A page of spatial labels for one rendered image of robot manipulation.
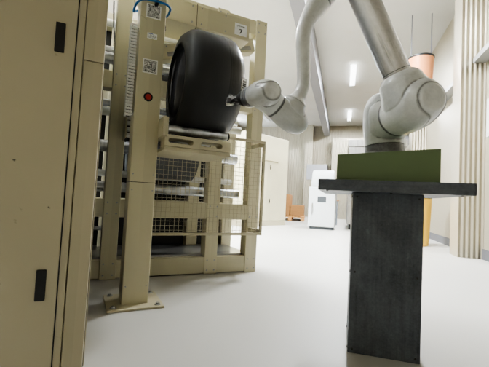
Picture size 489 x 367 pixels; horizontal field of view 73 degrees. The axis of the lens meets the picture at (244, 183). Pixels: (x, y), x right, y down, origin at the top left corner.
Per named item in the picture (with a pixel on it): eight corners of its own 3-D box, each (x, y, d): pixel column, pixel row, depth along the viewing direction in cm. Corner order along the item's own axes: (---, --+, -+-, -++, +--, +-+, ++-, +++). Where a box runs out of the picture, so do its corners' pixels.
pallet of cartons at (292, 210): (308, 219, 1077) (308, 196, 1080) (303, 221, 951) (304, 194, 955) (279, 218, 1103) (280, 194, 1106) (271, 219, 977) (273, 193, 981)
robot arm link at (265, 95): (238, 98, 133) (262, 118, 139) (256, 93, 119) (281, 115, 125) (252, 76, 134) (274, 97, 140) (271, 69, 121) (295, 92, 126)
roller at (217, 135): (166, 130, 165) (166, 122, 166) (164, 134, 169) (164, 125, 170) (230, 139, 180) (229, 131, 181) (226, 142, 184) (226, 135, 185)
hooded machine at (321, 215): (335, 230, 689) (338, 169, 695) (307, 229, 704) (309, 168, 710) (335, 228, 755) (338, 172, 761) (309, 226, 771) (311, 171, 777)
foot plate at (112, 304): (106, 313, 153) (106, 308, 153) (102, 296, 177) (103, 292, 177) (164, 307, 164) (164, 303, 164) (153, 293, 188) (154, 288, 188)
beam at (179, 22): (159, 16, 199) (161, -9, 199) (151, 33, 221) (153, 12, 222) (249, 41, 225) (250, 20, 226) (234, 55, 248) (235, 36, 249)
